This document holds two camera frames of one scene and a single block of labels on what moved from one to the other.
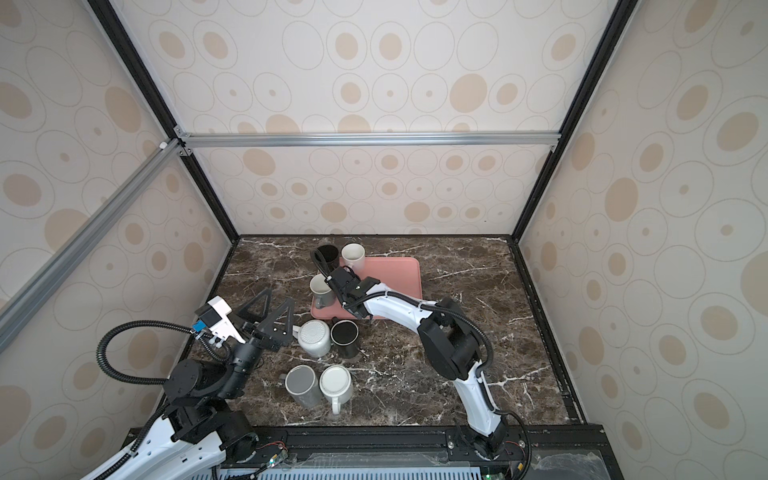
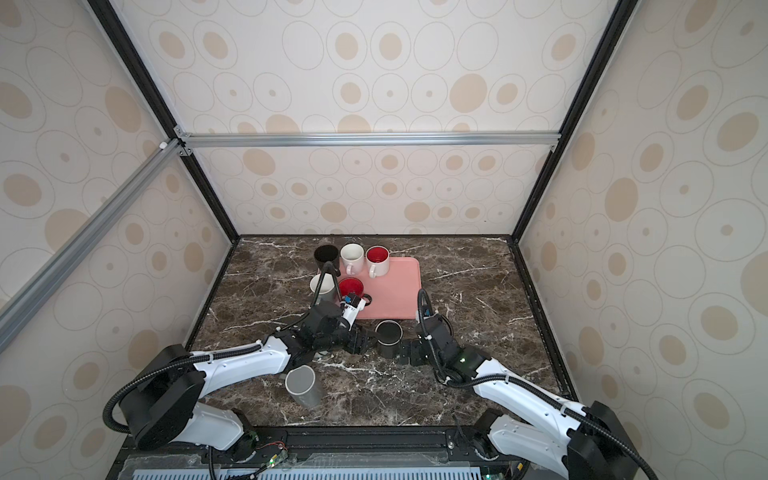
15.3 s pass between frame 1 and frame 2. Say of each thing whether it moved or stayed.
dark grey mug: stayed
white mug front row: moved
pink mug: stayed
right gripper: moved
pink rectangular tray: stayed
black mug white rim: moved
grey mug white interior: stayed
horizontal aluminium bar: stayed
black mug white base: stayed
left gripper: moved
